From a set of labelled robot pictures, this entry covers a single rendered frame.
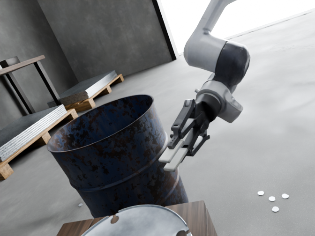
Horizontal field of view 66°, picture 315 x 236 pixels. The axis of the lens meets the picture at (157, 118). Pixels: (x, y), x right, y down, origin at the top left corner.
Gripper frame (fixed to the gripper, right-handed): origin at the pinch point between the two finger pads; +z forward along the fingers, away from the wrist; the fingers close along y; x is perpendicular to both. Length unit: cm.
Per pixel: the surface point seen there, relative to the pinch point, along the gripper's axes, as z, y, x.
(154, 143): -13.1, -10.2, -21.1
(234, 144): -60, -54, -22
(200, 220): 9.1, -8.2, 8.2
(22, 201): 15, -44, -139
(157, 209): 10.2, -7.1, -2.0
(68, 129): -8, -1, -61
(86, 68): -241, -46, -387
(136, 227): 15.8, -6.4, -3.6
